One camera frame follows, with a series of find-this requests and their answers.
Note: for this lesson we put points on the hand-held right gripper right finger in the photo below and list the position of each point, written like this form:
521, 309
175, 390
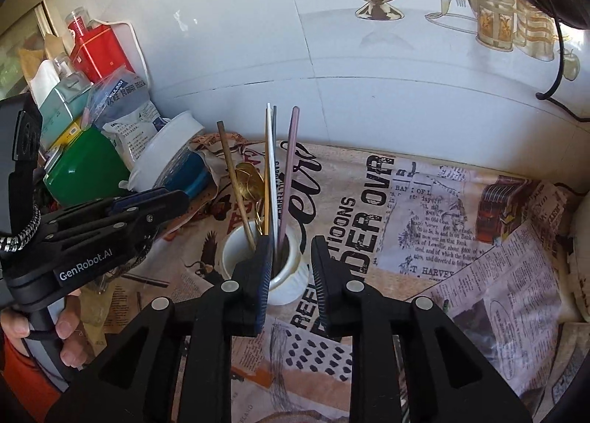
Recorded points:
318, 275

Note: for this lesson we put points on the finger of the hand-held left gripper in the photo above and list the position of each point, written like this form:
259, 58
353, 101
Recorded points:
161, 213
147, 196

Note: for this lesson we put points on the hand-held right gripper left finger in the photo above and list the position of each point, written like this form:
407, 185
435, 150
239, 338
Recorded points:
265, 275

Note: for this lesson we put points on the white ceramic cup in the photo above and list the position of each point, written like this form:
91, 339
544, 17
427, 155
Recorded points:
288, 284

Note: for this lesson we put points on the gold chopstick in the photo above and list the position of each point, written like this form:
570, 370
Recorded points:
230, 165

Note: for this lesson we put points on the gold spoon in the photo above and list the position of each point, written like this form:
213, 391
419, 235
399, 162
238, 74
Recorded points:
249, 181

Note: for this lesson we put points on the white chopstick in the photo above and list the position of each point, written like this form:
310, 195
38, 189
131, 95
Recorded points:
269, 165

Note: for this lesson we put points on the pink chopstick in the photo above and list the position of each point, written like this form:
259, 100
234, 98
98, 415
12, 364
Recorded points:
290, 160

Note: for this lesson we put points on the grey metal chopstick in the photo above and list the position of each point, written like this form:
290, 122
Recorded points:
274, 123

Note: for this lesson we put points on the person's left hand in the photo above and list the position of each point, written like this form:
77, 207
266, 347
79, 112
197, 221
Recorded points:
67, 335

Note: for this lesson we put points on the white lidded blue tub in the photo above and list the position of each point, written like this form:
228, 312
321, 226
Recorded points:
170, 155

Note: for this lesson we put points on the green plastic container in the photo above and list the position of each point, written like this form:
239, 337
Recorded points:
85, 169

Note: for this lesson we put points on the white printed packet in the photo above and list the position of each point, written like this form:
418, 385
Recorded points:
131, 114

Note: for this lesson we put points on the yellow box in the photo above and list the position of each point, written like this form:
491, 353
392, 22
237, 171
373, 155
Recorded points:
69, 133

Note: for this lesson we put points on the newspaper print tablecloth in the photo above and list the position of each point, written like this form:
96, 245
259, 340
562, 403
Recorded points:
438, 243

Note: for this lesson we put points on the teal tissue box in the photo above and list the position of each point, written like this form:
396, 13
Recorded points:
62, 104

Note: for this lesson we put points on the clear plastic bottle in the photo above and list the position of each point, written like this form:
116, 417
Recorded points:
69, 71

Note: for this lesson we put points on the red tin box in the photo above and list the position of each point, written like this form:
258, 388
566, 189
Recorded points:
99, 54

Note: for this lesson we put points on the glass door cabinet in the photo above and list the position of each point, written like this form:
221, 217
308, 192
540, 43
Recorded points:
18, 49

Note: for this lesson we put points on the white rice cooker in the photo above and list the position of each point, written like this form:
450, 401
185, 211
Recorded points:
581, 266

